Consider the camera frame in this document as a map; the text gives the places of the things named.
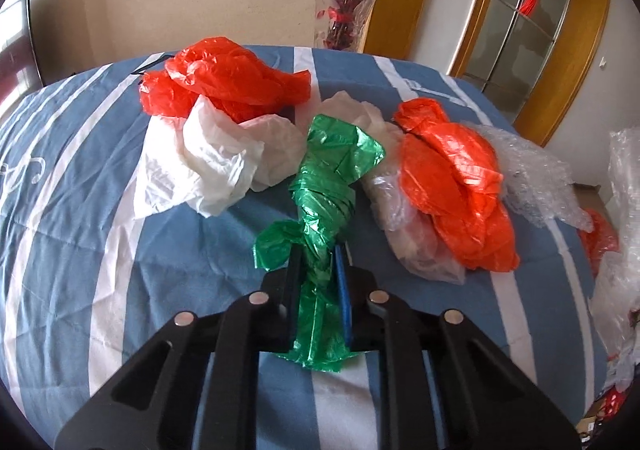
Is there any orange-red plastic bag right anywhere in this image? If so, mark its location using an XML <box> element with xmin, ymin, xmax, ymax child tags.
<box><xmin>394</xmin><ymin>97</ymin><xmax>520</xmax><ymax>273</ymax></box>

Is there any blue white striped tablecloth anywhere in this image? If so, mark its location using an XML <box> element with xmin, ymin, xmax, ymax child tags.
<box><xmin>1</xmin><ymin>56</ymin><xmax>606</xmax><ymax>442</ymax></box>

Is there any glass vase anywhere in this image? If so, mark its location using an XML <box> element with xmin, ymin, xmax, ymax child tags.
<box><xmin>314</xmin><ymin>0</ymin><xmax>376</xmax><ymax>52</ymax></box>

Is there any green plastic bag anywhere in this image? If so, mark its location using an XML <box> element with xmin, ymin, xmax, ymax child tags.
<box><xmin>253</xmin><ymin>114</ymin><xmax>386</xmax><ymax>372</ymax></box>

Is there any orange lined trash basket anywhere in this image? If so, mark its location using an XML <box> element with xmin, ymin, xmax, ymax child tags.
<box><xmin>579</xmin><ymin>209</ymin><xmax>620</xmax><ymax>278</ymax></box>

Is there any red plastic bag left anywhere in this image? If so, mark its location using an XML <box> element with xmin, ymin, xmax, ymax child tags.
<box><xmin>139</xmin><ymin>36</ymin><xmax>311</xmax><ymax>123</ymax></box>

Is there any clear plastic bag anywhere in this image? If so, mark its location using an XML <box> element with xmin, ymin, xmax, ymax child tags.
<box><xmin>295</xmin><ymin>91</ymin><xmax>465</xmax><ymax>285</ymax></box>

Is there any frosted glass sliding door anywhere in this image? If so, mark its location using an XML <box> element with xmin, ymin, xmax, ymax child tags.
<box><xmin>450</xmin><ymin>0</ymin><xmax>611</xmax><ymax>146</ymax></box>

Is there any flat screen television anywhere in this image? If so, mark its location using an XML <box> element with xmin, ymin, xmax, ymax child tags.
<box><xmin>0</xmin><ymin>0</ymin><xmax>43</xmax><ymax>120</ymax></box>

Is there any white plastic bag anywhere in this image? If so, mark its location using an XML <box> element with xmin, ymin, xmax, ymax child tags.
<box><xmin>134</xmin><ymin>96</ymin><xmax>306</xmax><ymax>218</ymax></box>

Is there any bubble wrap sheet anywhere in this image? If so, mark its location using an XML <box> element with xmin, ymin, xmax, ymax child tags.
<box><xmin>469</xmin><ymin>123</ymin><xmax>593</xmax><ymax>233</ymax></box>

